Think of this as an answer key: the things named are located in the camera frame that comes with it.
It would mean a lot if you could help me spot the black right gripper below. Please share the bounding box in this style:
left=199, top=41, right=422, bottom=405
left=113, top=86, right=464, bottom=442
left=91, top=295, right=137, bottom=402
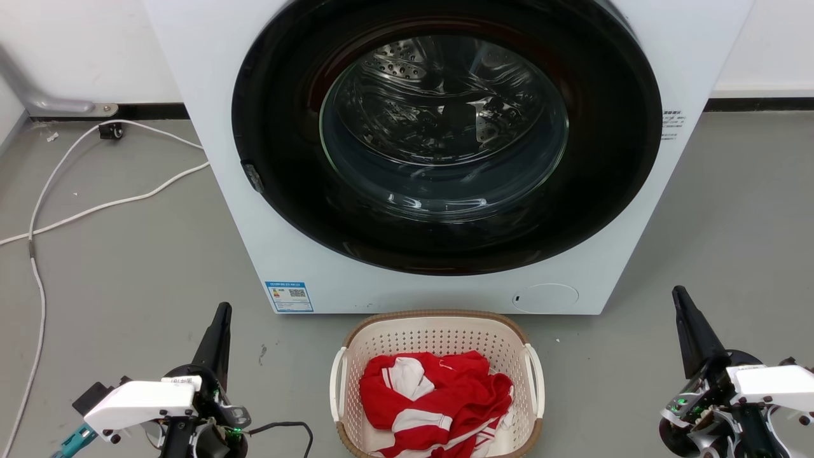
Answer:
left=659, top=286, right=790, bottom=458

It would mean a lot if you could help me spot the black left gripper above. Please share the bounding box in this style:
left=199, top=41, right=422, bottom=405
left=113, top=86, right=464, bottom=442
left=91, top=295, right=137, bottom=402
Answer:
left=158, top=302, right=251, bottom=458

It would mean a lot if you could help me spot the white wicker-rim laundry basket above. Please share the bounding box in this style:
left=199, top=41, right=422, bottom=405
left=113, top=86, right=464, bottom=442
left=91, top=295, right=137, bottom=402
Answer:
left=329, top=310, right=546, bottom=458

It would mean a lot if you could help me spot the blue energy label sticker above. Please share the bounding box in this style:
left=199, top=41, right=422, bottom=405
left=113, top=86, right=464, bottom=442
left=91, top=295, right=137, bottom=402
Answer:
left=265, top=281, right=314, bottom=313

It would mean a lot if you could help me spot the round white filter cover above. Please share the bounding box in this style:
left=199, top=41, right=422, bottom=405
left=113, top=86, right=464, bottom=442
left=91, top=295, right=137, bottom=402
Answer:
left=512, top=283, right=579, bottom=314

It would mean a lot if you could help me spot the white front-load washing machine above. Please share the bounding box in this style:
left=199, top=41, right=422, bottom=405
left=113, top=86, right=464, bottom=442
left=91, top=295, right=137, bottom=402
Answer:
left=142, top=0, right=755, bottom=316

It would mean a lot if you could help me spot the black round washer door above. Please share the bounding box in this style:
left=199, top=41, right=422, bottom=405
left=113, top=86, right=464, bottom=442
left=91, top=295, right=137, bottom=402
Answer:
left=231, top=0, right=663, bottom=276

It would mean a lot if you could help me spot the red and white garment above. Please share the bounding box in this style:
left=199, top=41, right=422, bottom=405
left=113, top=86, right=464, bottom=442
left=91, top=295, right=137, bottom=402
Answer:
left=359, top=350, right=514, bottom=458

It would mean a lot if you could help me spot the grey metal pipe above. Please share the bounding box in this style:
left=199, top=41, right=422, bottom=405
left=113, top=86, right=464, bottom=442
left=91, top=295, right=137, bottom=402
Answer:
left=0, top=43, right=120, bottom=117

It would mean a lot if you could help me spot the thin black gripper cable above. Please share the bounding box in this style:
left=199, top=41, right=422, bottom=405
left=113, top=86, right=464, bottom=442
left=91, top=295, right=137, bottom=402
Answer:
left=245, top=421, right=315, bottom=458

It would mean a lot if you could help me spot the teal cable connector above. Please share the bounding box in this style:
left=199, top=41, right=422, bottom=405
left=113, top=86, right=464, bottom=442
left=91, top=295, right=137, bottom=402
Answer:
left=51, top=424, right=98, bottom=458

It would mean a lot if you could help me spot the thick white floor cable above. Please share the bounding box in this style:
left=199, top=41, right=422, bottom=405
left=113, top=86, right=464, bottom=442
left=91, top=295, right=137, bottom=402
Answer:
left=0, top=161, right=210, bottom=246

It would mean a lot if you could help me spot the thin white floor cable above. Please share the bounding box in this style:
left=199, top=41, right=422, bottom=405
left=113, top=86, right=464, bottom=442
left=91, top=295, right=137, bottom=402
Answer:
left=0, top=119, right=204, bottom=456

